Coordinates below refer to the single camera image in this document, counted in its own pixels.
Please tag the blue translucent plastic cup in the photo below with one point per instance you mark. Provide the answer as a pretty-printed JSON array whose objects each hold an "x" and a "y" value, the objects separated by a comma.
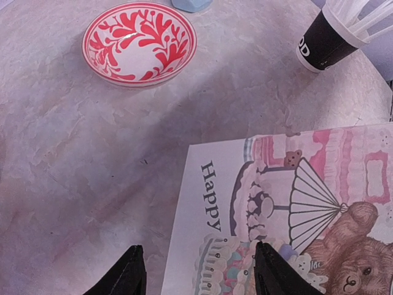
[{"x": 191, "y": 6}]

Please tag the black cup holding straws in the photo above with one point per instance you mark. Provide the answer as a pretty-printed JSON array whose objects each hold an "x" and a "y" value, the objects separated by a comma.
[{"x": 326, "y": 42}]

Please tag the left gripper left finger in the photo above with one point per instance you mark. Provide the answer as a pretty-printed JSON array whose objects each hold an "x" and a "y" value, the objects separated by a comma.
[{"x": 126, "y": 277}]

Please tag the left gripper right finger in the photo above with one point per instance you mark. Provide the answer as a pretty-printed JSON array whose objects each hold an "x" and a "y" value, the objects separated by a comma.
[{"x": 274, "y": 276}]

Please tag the red patterned small bowl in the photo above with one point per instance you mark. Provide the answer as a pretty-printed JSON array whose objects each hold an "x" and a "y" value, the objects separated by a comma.
[{"x": 139, "y": 44}]

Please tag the white paper takeout bag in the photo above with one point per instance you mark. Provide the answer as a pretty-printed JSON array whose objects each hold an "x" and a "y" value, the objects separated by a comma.
[{"x": 321, "y": 199}]

